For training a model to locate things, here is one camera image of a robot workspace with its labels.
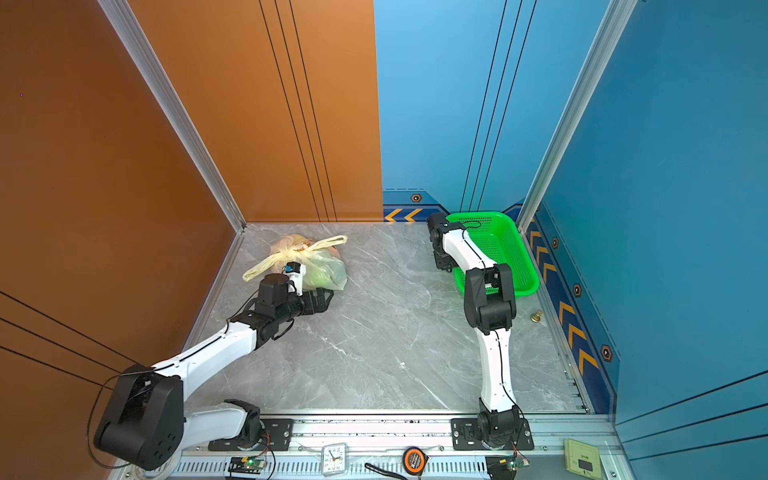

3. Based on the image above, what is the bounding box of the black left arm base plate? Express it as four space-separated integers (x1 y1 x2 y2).
207 418 294 453

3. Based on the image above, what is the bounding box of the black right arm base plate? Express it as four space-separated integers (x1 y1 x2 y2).
450 417 535 452

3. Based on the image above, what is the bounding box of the aluminium corner post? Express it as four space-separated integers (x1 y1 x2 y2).
98 0 247 234
516 0 638 234

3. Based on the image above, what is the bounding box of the right green circuit board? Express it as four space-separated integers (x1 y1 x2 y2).
485 456 530 480

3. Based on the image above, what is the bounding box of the aluminium corner post right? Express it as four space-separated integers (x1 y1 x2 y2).
516 0 638 234

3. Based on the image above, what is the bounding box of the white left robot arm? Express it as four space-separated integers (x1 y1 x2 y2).
86 273 334 470

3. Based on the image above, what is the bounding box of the orange black tape measure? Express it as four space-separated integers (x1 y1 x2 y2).
402 446 429 476

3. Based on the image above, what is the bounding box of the black strap on rail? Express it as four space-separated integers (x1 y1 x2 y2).
364 462 409 480

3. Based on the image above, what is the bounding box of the aluminium front rail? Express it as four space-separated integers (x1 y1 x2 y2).
110 410 631 480

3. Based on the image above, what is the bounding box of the yellow printed plastic bag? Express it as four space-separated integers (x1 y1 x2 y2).
242 234 348 291

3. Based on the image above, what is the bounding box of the green wall switch box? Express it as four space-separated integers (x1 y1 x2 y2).
564 439 603 480

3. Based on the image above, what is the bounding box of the green circuit board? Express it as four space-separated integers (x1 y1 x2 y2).
227 456 268 478
485 456 530 480

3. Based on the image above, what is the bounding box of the small white clock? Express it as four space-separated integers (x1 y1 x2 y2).
321 443 348 477

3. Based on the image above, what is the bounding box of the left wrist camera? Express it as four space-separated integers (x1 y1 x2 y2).
283 261 306 296

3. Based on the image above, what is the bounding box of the aluminium corner post left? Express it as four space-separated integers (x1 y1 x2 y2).
98 0 247 234

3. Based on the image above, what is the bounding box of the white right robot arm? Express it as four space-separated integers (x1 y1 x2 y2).
427 212 523 450

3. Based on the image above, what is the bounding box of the left green circuit board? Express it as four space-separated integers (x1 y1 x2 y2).
227 456 268 478

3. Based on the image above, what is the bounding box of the green plastic basket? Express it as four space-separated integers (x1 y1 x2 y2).
447 212 540 298

